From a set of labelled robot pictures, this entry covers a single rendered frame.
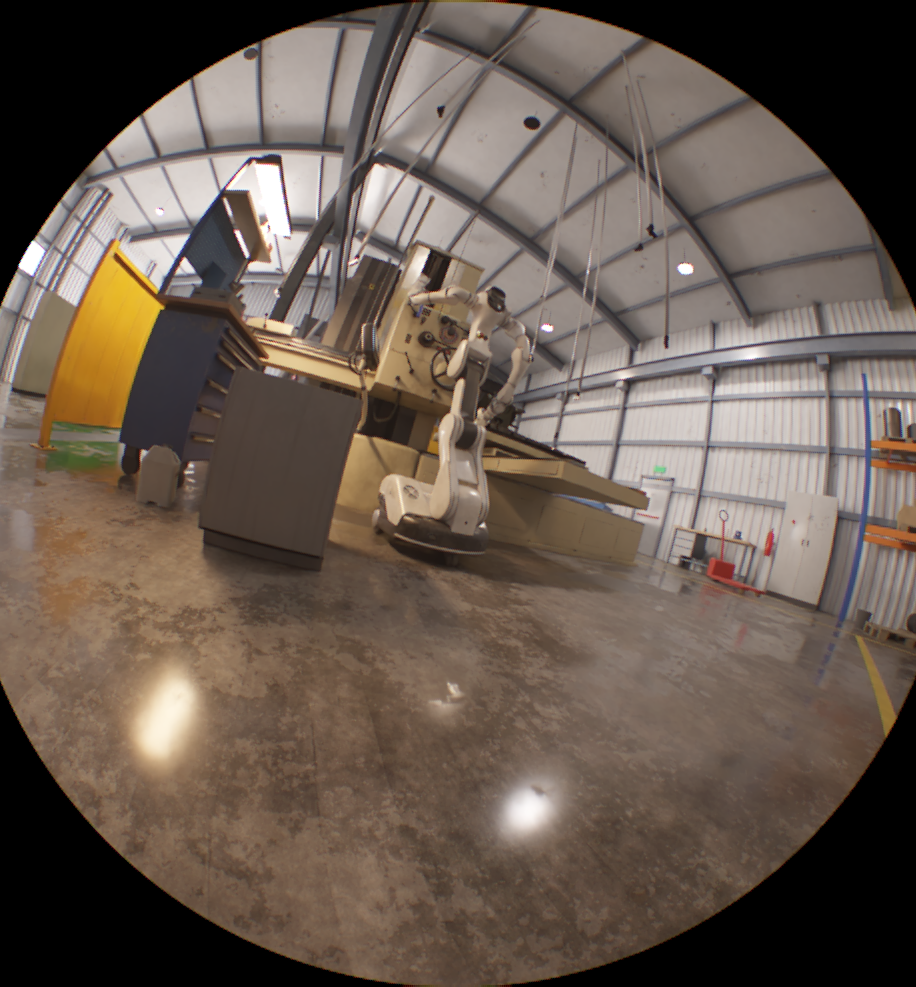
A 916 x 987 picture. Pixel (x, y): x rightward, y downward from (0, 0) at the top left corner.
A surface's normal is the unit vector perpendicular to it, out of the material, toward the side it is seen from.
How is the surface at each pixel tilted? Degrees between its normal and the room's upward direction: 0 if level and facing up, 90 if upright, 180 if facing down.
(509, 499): 90
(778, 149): 169
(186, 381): 90
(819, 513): 90
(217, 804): 0
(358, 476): 90
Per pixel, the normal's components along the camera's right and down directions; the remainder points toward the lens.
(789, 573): -0.89, -0.24
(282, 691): 0.26, -0.96
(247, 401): 0.37, 0.11
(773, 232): -0.43, 0.90
